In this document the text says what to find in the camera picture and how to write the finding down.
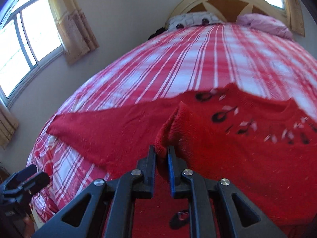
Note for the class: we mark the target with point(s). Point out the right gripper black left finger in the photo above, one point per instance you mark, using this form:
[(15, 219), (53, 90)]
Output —
[(104, 209)]

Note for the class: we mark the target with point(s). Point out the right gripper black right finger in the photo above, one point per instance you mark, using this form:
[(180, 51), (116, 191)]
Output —
[(216, 208)]

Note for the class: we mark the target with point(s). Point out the red knitted sweater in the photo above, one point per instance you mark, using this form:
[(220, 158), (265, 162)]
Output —
[(266, 148)]

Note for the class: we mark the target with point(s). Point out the lower beige curtain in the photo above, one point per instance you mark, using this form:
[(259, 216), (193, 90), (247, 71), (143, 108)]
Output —
[(8, 126)]

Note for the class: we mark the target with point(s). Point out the left side window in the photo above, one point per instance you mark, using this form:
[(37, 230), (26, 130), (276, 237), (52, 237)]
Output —
[(29, 42)]

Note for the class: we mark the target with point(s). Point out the red white plaid bedspread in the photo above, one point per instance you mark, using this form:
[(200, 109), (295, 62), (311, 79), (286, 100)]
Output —
[(201, 58)]

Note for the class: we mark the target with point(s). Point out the beige curtain beside window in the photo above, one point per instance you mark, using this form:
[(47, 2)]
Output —
[(74, 31)]

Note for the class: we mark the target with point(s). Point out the pink pillow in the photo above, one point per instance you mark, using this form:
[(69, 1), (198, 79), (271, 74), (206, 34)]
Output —
[(265, 24)]

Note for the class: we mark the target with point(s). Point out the white patterned pillow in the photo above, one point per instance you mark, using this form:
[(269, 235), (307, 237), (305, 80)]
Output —
[(191, 19)]

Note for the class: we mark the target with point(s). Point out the cream wooden headboard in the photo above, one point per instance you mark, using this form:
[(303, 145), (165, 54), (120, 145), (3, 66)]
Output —
[(229, 10)]

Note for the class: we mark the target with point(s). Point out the beige curtain behind headboard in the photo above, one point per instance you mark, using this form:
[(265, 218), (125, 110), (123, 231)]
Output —
[(294, 17)]

